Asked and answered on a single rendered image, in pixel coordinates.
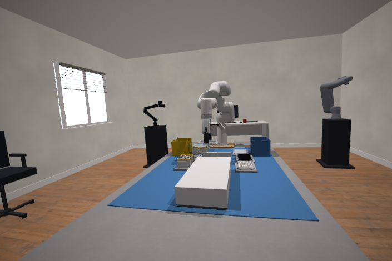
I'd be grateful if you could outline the dark blue open-top bin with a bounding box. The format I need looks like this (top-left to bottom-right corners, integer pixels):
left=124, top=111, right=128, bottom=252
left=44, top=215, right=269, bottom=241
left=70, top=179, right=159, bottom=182
left=250, top=137, right=270, bottom=157

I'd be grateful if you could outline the yellow open-top bin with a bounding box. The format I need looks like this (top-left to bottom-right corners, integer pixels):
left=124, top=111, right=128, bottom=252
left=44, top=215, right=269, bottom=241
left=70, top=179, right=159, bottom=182
left=171, top=138, right=192, bottom=156

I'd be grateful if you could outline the blue bench mat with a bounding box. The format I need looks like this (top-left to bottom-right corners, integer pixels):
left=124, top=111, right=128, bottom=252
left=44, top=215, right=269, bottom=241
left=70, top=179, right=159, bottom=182
left=107, top=148, right=319, bottom=222

